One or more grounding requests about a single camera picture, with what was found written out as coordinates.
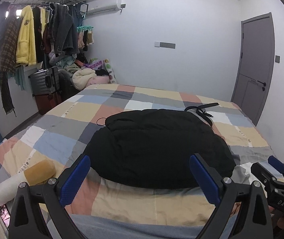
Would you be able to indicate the small door-side wall switch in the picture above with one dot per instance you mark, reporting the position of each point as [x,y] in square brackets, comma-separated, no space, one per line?
[277,59]

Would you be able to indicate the large black padded coat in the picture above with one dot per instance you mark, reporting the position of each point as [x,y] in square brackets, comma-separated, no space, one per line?
[152,148]

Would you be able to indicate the grey hard-shell suitcase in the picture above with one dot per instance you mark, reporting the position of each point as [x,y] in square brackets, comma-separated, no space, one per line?
[45,82]

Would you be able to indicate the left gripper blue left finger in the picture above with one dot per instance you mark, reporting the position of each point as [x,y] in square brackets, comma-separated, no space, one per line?
[71,179]

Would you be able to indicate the teal hanging garment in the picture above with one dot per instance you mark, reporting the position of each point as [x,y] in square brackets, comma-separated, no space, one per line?
[19,77]

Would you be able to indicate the patchwork checked bed sheet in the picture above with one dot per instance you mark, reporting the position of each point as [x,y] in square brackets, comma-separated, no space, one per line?
[106,209]

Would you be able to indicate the grey bedroom door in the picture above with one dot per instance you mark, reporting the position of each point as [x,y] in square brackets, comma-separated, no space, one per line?
[256,63]

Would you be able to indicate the pink folded blanket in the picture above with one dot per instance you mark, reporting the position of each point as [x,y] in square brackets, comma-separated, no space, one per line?
[99,79]

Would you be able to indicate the dotted white pillow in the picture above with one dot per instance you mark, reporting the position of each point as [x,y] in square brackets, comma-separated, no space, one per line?
[108,68]

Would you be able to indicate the white air conditioner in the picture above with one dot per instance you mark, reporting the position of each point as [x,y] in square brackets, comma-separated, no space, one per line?
[101,6]

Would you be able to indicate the green sock drying hanger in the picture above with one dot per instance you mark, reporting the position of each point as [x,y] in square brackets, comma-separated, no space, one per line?
[84,28]

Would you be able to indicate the dark denim jacket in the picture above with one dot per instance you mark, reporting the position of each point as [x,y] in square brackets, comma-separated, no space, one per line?
[62,29]

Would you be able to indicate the black jacket on rack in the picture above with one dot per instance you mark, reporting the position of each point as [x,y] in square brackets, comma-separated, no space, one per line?
[38,34]

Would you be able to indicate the yellow fleece jacket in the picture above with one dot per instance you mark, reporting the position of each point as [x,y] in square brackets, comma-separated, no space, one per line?
[25,50]

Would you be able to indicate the brown and cream bolster pillow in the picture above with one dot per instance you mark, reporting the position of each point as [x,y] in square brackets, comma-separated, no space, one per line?
[40,172]

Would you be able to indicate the brown plaid scarf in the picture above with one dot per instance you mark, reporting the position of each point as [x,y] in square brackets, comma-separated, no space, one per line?
[8,60]

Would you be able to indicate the grey wall switch panel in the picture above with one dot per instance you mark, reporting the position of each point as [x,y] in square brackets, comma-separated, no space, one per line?
[165,45]

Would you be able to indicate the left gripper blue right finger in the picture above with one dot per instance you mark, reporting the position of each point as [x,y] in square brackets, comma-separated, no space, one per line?
[208,179]

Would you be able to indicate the cream fluffy blanket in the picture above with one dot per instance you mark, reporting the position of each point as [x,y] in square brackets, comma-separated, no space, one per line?
[81,77]

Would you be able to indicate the maroon garment on rack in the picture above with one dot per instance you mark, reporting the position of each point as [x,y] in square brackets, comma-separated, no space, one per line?
[46,40]

